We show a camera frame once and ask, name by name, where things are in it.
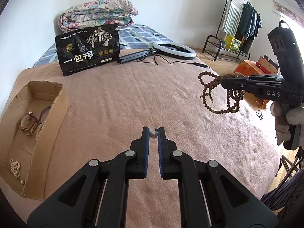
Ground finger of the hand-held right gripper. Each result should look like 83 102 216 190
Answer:
221 77 257 93
246 74 284 80

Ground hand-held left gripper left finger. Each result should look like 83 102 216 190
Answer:
27 126 150 228

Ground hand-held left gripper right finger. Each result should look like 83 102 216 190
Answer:
157 127 278 228

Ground brown wooden bead necklace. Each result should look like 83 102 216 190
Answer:
198 72 245 114

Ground cardboard box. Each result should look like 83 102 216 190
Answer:
0 81 71 200

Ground cream bead bracelet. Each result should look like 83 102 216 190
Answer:
36 121 47 143

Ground white pearl necklace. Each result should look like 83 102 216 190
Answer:
10 159 25 185

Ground person's right hand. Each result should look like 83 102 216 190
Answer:
271 101 304 139

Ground red brown boxes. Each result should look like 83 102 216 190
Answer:
255 55 280 75

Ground orange bag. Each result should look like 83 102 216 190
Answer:
234 59 271 111

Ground yellow green box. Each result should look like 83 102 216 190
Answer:
224 34 241 53

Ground floral curtain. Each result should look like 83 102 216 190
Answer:
273 0 304 26

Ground black metal clothes rack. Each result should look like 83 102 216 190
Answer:
202 0 262 62

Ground dark hanging clothes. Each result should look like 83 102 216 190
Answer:
236 2 263 41

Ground green striped hanging cloth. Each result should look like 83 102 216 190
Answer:
222 0 245 36

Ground black folded tripod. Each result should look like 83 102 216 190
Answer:
117 48 158 64

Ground black metal stand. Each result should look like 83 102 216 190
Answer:
275 147 304 178

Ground black snack bag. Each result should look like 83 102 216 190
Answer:
55 24 120 77

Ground blue checked bedsheet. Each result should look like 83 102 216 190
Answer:
32 24 181 67

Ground dark striped clothing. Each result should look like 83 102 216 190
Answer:
260 171 304 212

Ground folded floral quilt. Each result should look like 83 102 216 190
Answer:
59 0 135 32

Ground black cable with switch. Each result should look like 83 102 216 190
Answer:
140 53 207 68

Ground white ring light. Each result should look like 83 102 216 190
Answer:
152 40 196 60

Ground brown strap wristwatch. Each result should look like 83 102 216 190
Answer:
20 112 40 137

